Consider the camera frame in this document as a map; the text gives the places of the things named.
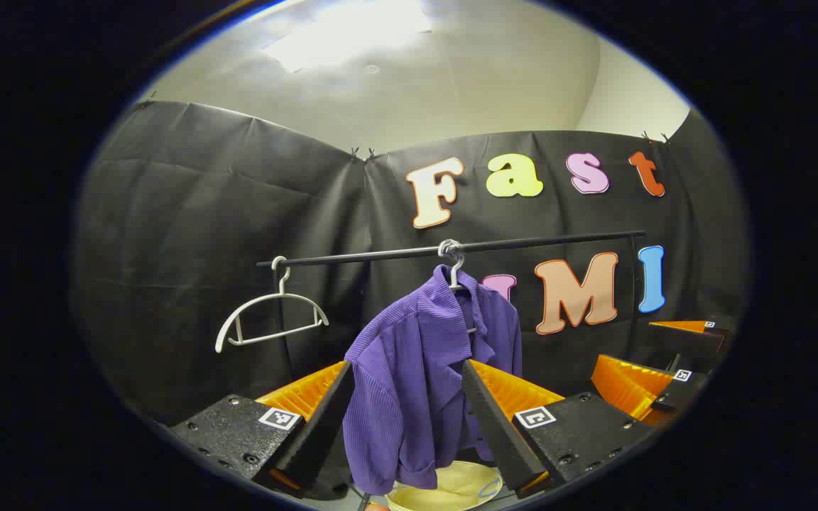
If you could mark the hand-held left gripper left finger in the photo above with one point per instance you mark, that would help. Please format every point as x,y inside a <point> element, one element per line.
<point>317,426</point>

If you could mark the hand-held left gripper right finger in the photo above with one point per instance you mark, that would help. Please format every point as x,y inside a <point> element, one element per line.
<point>498,426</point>

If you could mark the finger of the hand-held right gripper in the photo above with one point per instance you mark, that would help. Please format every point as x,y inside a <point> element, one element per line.
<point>675,394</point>
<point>693,342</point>

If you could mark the purple ribbed shirt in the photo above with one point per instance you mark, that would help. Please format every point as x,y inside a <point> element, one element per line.
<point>409,383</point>

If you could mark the plain white clothes hanger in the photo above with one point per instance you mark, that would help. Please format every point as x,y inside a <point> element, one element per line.
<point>282,282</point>

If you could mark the white hanger with taped hook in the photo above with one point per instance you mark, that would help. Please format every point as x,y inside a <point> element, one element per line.
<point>456,273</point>

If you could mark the black clothes rack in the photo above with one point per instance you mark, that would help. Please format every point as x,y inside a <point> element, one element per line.
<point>522,243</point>

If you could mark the black backdrop cloth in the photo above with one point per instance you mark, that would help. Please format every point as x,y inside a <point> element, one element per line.
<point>203,234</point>

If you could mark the ceiling light panel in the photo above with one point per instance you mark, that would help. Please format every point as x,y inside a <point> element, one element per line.
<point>345,32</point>

